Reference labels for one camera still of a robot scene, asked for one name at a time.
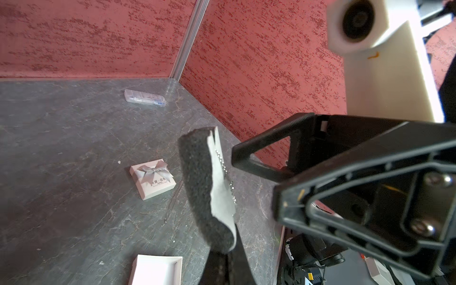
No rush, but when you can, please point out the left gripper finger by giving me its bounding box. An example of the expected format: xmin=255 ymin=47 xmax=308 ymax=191
xmin=199 ymin=235 xmax=256 ymax=285

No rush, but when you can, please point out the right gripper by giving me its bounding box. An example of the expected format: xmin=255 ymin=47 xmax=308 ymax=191
xmin=272 ymin=122 xmax=456 ymax=279

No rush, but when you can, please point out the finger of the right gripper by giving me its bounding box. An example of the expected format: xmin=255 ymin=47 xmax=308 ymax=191
xmin=231 ymin=113 xmax=321 ymax=183

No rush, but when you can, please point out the silver chain necklace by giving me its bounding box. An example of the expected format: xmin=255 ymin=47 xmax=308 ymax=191
xmin=213 ymin=149 xmax=238 ymax=205

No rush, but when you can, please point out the black foam necklace insert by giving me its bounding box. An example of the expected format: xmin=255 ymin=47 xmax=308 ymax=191
xmin=178 ymin=127 xmax=237 ymax=254

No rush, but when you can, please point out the white jewelry box base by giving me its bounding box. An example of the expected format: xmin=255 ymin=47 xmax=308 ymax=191
xmin=128 ymin=255 xmax=183 ymax=285

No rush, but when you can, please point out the clear plastic pencil case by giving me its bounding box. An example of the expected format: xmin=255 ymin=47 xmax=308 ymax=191
xmin=124 ymin=89 xmax=167 ymax=106

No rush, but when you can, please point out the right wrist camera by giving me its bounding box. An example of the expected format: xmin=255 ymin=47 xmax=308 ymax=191
xmin=327 ymin=0 xmax=452 ymax=123

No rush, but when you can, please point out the right aluminium corner post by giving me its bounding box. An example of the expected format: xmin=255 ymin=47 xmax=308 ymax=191
xmin=169 ymin=0 xmax=210 ymax=81

